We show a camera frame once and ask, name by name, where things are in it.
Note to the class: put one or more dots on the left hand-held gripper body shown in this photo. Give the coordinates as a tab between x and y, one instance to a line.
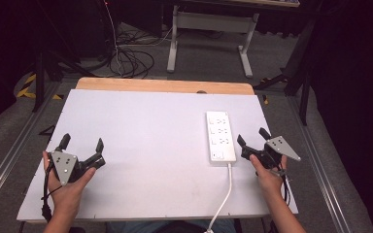
64	165

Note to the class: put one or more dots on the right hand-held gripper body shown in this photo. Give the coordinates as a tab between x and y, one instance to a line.
277	147

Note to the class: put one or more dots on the white power strip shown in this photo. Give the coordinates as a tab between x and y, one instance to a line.
220	137

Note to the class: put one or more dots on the person's left hand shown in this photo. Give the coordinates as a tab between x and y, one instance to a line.
66	192

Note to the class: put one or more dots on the person's right hand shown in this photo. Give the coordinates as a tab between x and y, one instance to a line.
268	179

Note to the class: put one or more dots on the yellow and black floor tape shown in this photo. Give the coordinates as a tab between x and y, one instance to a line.
26	92

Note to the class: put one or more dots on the black metal stand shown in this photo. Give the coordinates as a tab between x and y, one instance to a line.
304	84
39	74

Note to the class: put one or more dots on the metal floor rail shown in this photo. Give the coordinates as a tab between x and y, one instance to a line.
9	158
320	171

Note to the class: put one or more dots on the white table frame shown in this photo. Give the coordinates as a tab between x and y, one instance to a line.
212	21

